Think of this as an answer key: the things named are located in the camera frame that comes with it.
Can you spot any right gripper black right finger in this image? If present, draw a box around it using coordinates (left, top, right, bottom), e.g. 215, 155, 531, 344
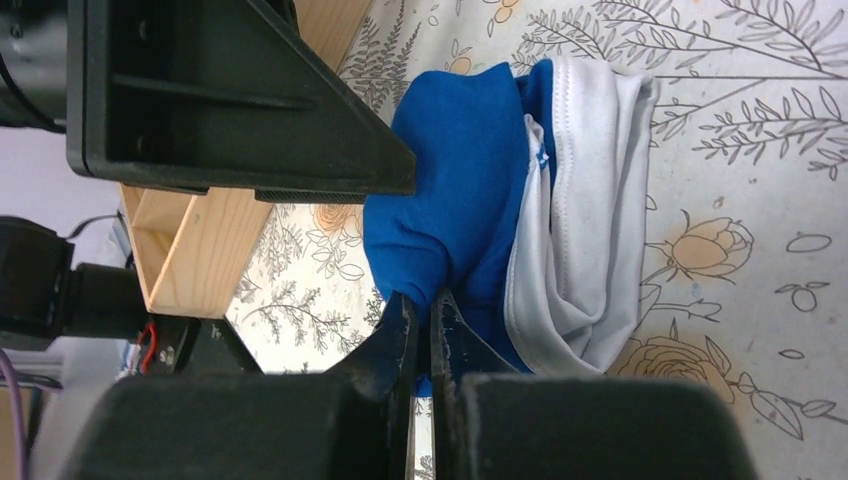
430, 288, 516, 479

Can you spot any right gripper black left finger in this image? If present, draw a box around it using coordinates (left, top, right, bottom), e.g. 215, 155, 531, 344
328, 292, 419, 479

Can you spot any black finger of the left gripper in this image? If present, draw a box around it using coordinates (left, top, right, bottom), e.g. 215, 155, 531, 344
66, 1, 416, 203

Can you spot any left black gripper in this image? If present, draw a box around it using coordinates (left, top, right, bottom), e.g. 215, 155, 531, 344
0, 0, 299, 134

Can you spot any blue underwear with white lettering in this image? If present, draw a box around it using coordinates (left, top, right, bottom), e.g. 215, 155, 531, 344
363, 57, 659, 377

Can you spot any wooden compartment tray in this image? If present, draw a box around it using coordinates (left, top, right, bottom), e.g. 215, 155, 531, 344
123, 1, 369, 318

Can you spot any floral patterned table mat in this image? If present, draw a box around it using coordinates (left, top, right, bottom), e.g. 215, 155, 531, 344
225, 0, 848, 480

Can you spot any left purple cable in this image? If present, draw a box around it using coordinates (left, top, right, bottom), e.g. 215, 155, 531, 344
0, 347, 31, 480

